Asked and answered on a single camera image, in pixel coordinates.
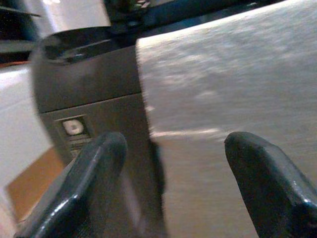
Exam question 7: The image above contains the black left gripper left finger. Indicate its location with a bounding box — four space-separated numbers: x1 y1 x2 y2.
14 131 128 238

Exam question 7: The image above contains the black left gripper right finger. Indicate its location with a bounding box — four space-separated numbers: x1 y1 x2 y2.
224 131 317 238

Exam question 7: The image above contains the black top-load washing machine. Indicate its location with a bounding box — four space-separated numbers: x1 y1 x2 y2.
29 26 166 238

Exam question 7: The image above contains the beige cloth sheet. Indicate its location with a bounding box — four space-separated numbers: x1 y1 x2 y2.
135 0 317 238

